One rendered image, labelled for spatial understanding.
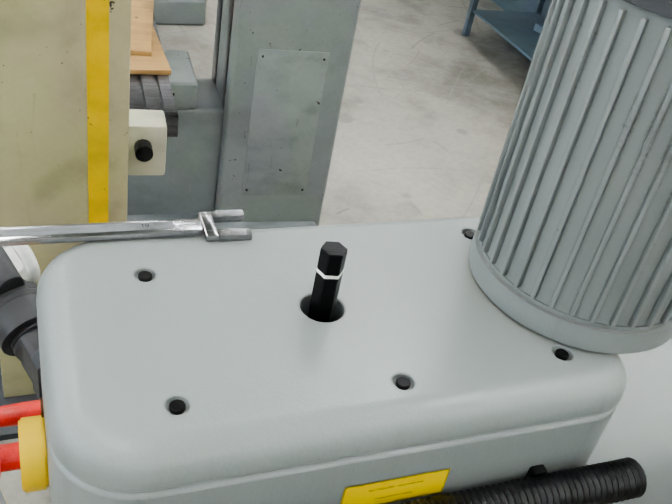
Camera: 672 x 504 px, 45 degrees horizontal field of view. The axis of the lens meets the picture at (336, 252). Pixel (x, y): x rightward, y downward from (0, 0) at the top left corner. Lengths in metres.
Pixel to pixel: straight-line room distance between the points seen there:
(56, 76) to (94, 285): 1.78
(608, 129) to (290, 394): 0.30
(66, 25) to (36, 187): 0.52
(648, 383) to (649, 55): 0.44
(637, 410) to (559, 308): 0.23
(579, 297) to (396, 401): 0.18
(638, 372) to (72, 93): 1.87
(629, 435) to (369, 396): 0.34
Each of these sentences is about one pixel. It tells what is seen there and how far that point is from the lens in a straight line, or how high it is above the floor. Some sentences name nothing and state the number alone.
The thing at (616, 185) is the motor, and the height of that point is 2.04.
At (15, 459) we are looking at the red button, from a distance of 0.71.
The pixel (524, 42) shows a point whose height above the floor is 0.23.
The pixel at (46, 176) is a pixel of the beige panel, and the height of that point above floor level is 0.96.
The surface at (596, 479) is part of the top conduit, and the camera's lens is 0.73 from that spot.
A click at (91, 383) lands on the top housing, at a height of 1.89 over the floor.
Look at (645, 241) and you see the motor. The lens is 0.65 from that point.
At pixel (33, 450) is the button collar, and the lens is 0.69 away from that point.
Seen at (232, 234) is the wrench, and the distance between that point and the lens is 0.72.
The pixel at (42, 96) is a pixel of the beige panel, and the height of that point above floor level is 1.22.
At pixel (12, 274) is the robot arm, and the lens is 1.21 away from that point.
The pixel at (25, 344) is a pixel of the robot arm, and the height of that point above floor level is 1.51.
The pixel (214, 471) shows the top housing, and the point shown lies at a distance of 0.56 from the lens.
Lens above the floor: 2.31
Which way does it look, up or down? 35 degrees down
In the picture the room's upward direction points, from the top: 12 degrees clockwise
